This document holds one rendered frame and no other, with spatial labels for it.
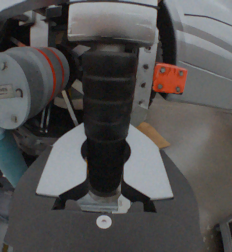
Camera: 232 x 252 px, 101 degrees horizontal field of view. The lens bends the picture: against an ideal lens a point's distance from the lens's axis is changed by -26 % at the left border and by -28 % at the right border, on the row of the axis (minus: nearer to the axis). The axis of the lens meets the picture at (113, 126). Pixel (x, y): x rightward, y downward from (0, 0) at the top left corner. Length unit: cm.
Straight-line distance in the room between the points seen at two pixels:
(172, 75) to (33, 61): 29
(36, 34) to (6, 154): 30
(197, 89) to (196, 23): 26
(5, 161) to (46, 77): 25
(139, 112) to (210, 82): 37
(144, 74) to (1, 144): 38
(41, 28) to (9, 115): 21
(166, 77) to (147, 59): 6
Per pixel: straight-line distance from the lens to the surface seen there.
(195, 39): 54
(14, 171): 41
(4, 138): 36
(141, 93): 32
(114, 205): 82
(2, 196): 69
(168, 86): 33
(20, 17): 33
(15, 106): 21
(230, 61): 68
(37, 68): 22
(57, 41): 59
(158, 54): 40
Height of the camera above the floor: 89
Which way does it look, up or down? 32 degrees down
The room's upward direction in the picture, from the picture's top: 4 degrees clockwise
